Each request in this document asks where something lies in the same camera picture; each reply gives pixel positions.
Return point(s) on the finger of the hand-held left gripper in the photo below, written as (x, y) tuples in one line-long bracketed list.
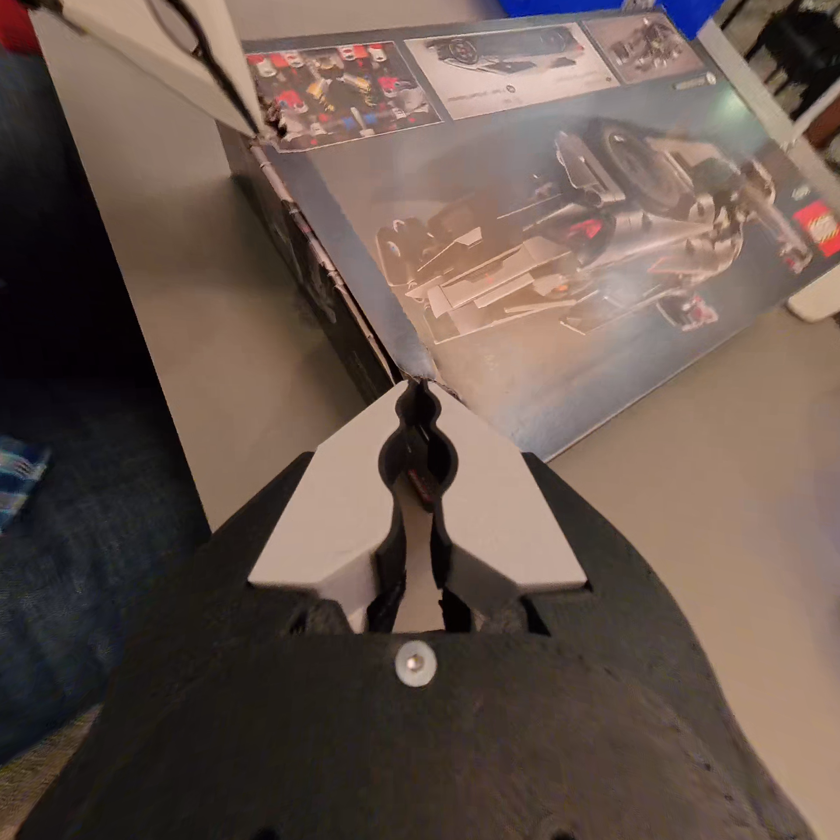
[(213, 33), (131, 39)]

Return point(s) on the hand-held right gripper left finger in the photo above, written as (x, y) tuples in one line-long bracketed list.
[(308, 525)]

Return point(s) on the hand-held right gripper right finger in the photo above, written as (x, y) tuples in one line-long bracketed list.
[(505, 518)]

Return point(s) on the lego set cardboard box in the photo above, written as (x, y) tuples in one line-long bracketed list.
[(525, 341)]

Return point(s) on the red object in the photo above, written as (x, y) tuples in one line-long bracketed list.
[(16, 36)]

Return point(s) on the person's plaid shirt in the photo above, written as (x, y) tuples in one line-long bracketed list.
[(19, 482)]

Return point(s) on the blue plastic bin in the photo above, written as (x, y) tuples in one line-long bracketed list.
[(590, 10)]

